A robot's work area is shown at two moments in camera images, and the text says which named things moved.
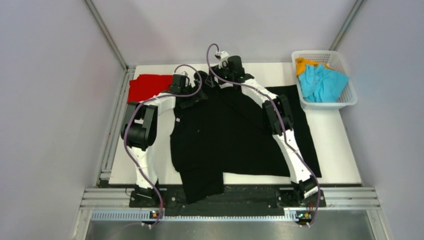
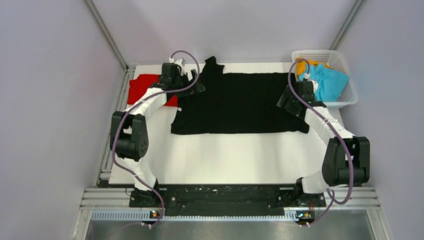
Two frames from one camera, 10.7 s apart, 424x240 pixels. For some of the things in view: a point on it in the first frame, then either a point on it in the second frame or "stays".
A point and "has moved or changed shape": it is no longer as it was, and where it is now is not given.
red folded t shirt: x=148 y=85 stays
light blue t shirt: x=319 y=84 stays
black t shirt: x=225 y=131 has moved or changed shape
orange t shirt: x=301 y=64 stays
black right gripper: x=219 y=71 -> x=287 y=94
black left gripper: x=194 y=99 -> x=198 y=87
